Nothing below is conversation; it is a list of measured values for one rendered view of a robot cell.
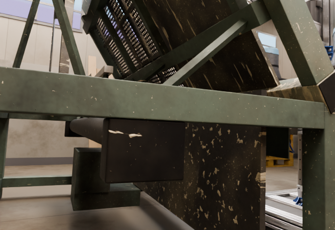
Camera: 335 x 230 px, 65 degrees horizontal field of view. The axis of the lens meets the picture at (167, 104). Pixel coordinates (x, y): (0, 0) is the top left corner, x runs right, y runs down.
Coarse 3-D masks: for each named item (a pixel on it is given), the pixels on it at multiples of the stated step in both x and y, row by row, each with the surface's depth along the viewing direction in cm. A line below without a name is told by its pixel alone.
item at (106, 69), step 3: (105, 66) 150; (108, 66) 151; (111, 66) 152; (102, 69) 156; (105, 69) 150; (108, 69) 151; (111, 69) 151; (99, 72) 166; (102, 72) 155; (105, 72) 151; (108, 72) 151; (111, 72) 151; (96, 75) 177; (99, 75) 165; (102, 75) 161
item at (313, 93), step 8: (288, 80) 108; (296, 80) 103; (328, 80) 90; (264, 88) 115; (272, 88) 109; (280, 88) 104; (288, 88) 99; (296, 88) 96; (304, 88) 93; (312, 88) 90; (320, 88) 88; (328, 88) 90; (272, 96) 107; (280, 96) 104; (288, 96) 101; (296, 96) 97; (304, 96) 95; (312, 96) 92; (320, 96) 89; (328, 96) 89; (328, 104) 89
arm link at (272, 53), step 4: (264, 48) 182; (268, 48) 180; (272, 48) 180; (276, 48) 181; (268, 52) 180; (272, 52) 179; (276, 52) 180; (268, 56) 180; (272, 56) 179; (276, 56) 179; (272, 60) 179; (276, 60) 179; (276, 64) 179
